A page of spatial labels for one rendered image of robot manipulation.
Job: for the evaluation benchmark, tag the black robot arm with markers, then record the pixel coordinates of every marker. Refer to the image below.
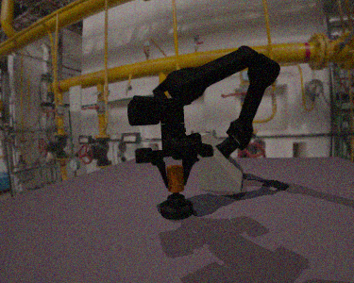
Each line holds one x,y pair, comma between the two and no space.
187,84

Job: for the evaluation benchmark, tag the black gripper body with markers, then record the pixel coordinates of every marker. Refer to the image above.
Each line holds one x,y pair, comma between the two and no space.
146,155

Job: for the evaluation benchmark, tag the orange knob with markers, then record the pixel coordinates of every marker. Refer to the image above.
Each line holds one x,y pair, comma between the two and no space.
175,178

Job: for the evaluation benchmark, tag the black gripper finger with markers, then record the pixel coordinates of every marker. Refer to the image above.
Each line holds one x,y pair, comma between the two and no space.
161,167
187,167

